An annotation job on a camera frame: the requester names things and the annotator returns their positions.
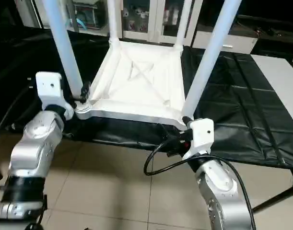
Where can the white plastic table leg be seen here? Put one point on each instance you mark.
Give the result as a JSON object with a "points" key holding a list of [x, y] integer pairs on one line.
{"points": [[64, 48], [211, 57], [113, 21], [183, 24]]}

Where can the white plastic table top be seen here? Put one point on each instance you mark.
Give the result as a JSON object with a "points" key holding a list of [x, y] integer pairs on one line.
{"points": [[141, 81]]}

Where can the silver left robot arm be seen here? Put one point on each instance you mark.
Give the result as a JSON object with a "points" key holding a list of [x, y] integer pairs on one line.
{"points": [[33, 148]]}

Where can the black table mat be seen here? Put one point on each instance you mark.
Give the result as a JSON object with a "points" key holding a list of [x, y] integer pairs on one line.
{"points": [[242, 105]]}

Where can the blue plastic stool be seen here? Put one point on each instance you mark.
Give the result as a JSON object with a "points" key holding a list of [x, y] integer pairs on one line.
{"points": [[82, 21]]}

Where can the white drawer unit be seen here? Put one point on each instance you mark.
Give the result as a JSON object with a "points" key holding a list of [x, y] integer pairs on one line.
{"points": [[232, 43]]}

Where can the white glass door cabinet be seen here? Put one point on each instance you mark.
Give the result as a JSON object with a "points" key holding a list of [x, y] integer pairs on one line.
{"points": [[151, 21]]}

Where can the white flat board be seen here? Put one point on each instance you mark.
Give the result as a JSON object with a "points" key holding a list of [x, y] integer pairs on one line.
{"points": [[280, 79]]}

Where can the black metal table leg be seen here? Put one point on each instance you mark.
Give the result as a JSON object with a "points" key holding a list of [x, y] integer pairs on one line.
{"points": [[275, 199]]}

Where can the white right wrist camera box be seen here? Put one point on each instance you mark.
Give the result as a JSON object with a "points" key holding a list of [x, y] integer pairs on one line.
{"points": [[201, 133]]}

